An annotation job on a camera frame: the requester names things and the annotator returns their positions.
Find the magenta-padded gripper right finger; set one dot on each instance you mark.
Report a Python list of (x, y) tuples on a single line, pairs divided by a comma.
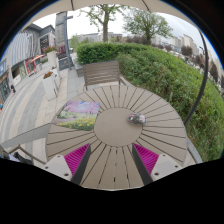
[(146, 158)]

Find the white planter with pink flowers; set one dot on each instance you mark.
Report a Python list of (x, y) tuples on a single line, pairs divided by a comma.
[(51, 58)]

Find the white planter with orange flowers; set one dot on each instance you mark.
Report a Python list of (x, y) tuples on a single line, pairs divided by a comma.
[(56, 76), (49, 86)]

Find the brown slatted chair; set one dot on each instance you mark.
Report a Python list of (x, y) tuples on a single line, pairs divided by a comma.
[(101, 73)]

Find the round leafy tree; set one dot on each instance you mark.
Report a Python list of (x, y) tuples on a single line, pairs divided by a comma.
[(146, 23)]

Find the tree with thick bare trunk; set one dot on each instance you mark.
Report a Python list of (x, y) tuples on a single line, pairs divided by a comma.
[(105, 26)]

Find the tall grey sign pillar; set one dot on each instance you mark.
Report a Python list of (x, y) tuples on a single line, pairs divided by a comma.
[(61, 33)]

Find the dark curved umbrella pole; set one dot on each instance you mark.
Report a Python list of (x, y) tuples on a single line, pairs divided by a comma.
[(200, 86)]

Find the distant apartment buildings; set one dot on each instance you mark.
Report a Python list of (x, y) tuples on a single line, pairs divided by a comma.
[(186, 41)]

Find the grey shopfront building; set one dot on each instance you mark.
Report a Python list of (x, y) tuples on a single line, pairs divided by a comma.
[(23, 53)]

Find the flower landscape print mouse pad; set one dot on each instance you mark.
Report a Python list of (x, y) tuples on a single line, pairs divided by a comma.
[(78, 115)]

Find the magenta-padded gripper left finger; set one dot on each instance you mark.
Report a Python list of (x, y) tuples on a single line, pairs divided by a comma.
[(77, 158)]

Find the green hedge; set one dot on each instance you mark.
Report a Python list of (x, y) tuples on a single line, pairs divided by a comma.
[(160, 76)]

